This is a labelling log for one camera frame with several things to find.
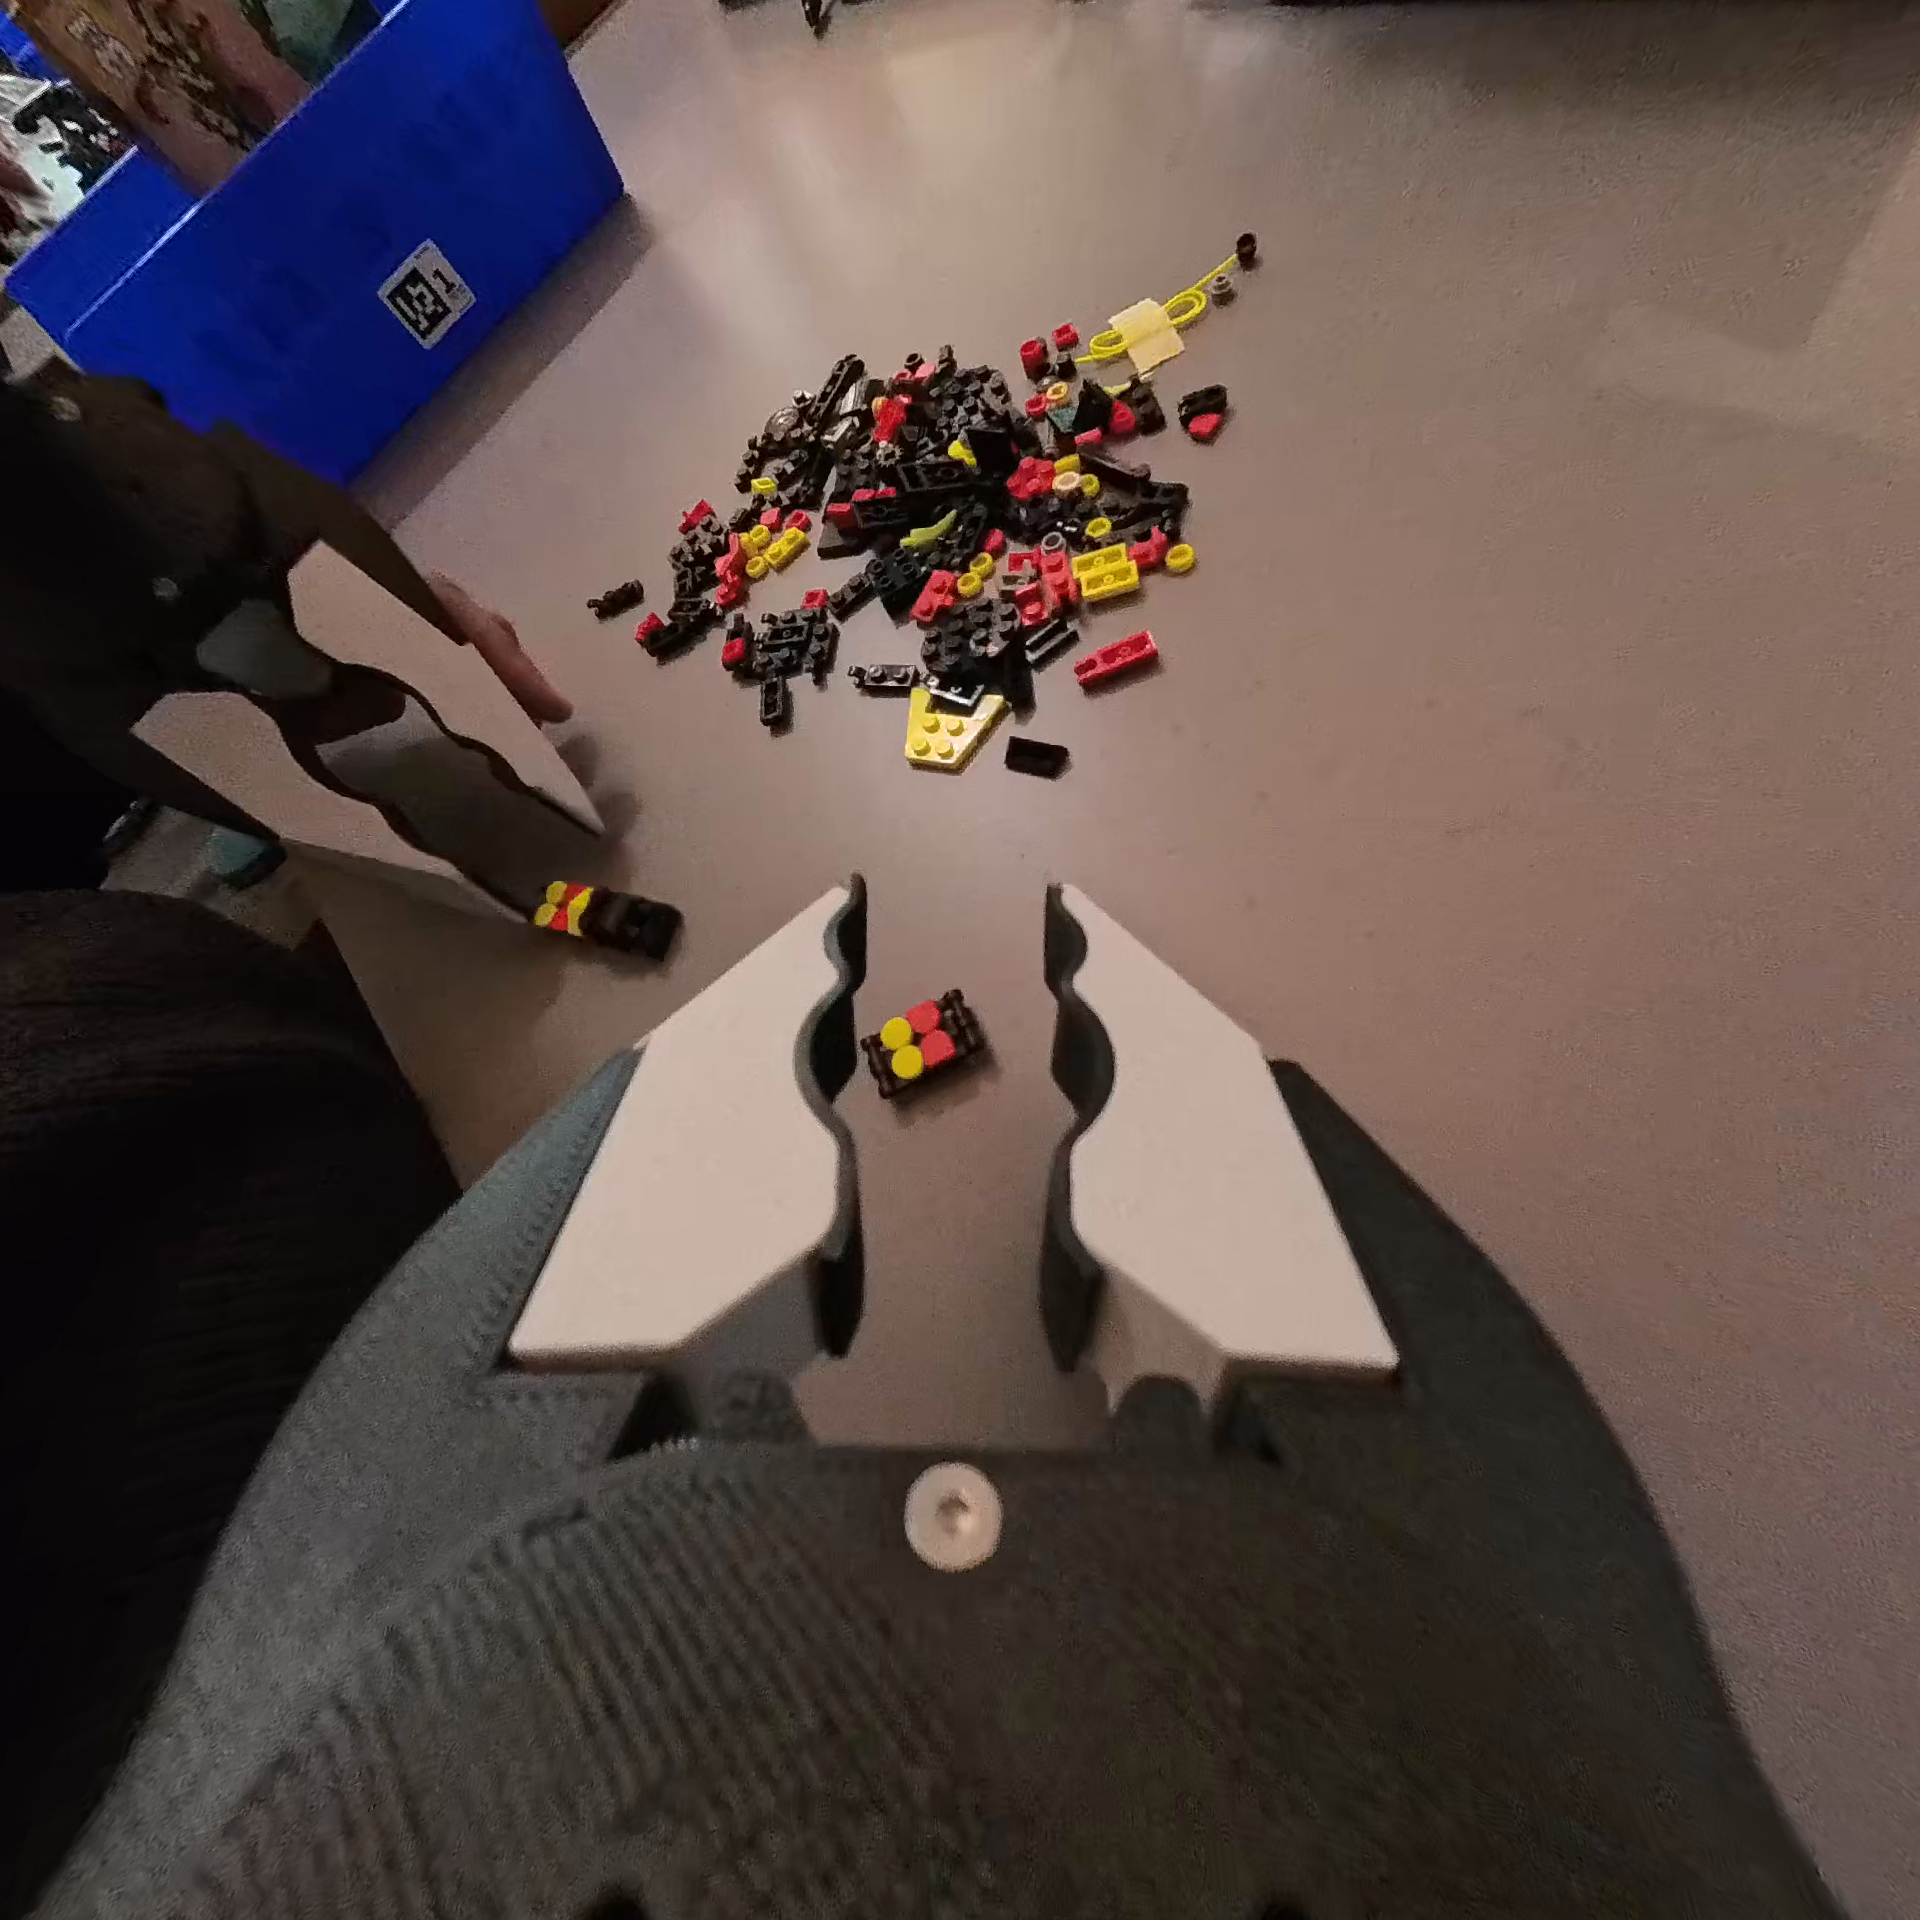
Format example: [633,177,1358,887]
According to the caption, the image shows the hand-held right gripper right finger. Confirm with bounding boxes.
[1038,882,1403,1386]

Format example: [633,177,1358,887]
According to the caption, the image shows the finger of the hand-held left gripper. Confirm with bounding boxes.
[132,692,525,921]
[291,538,609,834]

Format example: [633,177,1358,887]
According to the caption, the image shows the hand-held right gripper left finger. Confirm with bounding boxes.
[506,874,873,1379]

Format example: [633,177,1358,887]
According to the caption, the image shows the short black lego assembly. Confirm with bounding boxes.
[860,989,986,1104]

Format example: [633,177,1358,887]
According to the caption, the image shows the long black lego assembly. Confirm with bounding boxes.
[533,882,681,962]

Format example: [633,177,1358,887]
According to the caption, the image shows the pile of lego pieces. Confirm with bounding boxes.
[587,233,1261,781]

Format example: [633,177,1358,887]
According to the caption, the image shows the printed cardboard lego box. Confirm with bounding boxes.
[0,0,400,190]

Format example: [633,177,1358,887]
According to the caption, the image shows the person's left hand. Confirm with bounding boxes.
[428,578,575,726]

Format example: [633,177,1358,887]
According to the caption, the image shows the blue plastic bin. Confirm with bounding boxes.
[6,0,623,486]

